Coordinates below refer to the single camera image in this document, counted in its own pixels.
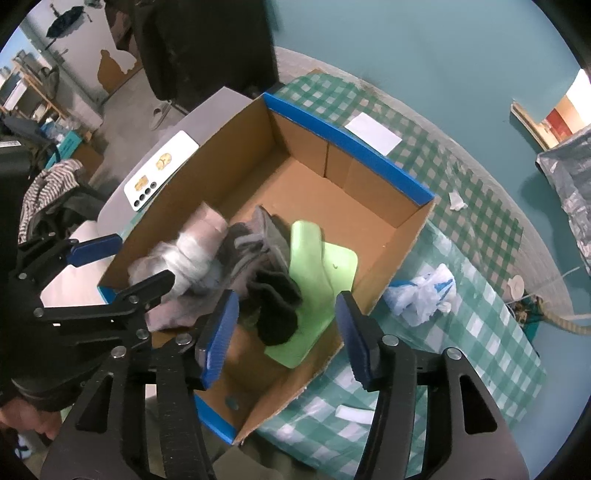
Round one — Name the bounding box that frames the grey oven mitt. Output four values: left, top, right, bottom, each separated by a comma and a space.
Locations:
217, 205, 296, 301

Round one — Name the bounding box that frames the white cup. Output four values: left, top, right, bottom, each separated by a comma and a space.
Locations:
505, 275, 526, 303

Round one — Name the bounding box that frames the black fuzzy sock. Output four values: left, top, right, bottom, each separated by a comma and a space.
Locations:
247, 270, 303, 347

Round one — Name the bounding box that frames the person's left hand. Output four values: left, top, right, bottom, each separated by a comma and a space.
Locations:
0, 394, 70, 444

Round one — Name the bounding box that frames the dark cloth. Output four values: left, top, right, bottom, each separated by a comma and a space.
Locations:
104, 0, 280, 114

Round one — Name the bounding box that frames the light green cloth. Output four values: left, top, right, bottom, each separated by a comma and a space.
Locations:
265, 220, 360, 369

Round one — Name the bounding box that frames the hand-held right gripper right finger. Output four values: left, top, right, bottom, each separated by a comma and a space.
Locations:
335, 291, 529, 480

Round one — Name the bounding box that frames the silver tarp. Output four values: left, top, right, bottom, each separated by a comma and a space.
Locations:
536, 124, 591, 278

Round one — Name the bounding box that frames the white grey sock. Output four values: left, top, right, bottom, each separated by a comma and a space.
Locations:
127, 203, 229, 301

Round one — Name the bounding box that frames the striped cloth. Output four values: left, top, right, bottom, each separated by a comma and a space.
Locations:
18, 159, 84, 245

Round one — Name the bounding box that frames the green checkered tablecloth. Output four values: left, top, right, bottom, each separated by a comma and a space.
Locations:
249, 71, 548, 467

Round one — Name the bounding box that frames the white paper sheet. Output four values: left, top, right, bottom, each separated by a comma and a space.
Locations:
344, 113, 402, 155

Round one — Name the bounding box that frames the cardboard box with blue tape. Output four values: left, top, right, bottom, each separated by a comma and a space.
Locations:
97, 92, 437, 446

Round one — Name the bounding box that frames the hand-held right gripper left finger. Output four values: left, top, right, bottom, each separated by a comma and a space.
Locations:
39, 290, 241, 480

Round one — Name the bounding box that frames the white blue plastic bag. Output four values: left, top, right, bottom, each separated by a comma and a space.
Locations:
383, 263, 457, 326

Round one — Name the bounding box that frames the black umbrella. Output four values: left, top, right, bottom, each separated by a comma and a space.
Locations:
45, 4, 86, 38

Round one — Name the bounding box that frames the teal cardboard box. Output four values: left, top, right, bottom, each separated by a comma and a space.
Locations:
48, 129, 88, 162

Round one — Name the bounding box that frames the thick rope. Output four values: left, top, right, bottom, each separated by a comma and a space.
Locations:
531, 305, 591, 335

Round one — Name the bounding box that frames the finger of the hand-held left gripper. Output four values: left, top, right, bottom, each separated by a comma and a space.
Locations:
32, 270, 176, 324
14, 233, 123, 282

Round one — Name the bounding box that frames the wooden shelf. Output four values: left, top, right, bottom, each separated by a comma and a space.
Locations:
0, 65, 70, 125

